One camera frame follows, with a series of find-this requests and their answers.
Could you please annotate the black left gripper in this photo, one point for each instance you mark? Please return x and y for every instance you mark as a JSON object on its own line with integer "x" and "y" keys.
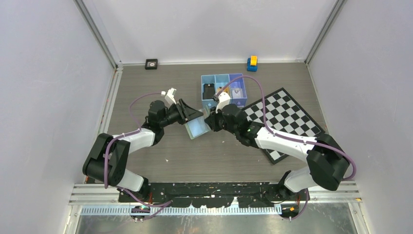
{"x": 186, "y": 113}

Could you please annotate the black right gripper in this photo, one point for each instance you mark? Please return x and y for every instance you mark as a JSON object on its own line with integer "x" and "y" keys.
{"x": 212, "y": 121}

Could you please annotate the mint green card holder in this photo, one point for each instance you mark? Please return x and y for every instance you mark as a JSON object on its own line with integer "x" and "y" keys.
{"x": 198, "y": 127}

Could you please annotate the white patterned card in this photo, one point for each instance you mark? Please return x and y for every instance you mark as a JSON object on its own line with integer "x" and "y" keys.
{"x": 237, "y": 93}

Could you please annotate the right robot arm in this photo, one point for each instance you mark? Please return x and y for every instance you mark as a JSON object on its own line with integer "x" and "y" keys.
{"x": 325, "y": 166}

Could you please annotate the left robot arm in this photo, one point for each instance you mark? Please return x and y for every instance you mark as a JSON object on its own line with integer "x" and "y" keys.
{"x": 107, "y": 159}

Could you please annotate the black card in tray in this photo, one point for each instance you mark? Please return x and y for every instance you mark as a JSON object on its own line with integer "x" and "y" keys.
{"x": 208, "y": 91}

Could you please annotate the orange card in tray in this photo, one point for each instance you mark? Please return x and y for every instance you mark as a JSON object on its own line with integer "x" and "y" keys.
{"x": 219, "y": 89}

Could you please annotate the small black square box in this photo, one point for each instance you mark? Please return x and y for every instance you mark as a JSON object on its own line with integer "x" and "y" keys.
{"x": 151, "y": 64}

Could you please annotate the blue yellow toy block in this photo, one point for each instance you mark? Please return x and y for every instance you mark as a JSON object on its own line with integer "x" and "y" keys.
{"x": 252, "y": 64}

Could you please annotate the black white checkerboard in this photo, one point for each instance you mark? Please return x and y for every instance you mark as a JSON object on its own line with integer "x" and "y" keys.
{"x": 283, "y": 113}

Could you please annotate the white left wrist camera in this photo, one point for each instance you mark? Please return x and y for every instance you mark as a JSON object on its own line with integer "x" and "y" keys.
{"x": 169, "y": 96}

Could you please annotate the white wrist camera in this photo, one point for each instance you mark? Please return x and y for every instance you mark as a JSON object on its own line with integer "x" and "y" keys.
{"x": 169, "y": 96}
{"x": 222, "y": 99}

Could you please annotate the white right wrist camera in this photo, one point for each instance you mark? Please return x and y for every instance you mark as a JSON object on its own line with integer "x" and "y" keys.
{"x": 222, "y": 99}

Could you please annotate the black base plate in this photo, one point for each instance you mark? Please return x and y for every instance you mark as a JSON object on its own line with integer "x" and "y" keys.
{"x": 211, "y": 194}

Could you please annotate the aluminium frame rail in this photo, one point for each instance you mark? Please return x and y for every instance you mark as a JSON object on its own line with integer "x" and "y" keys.
{"x": 88, "y": 194}

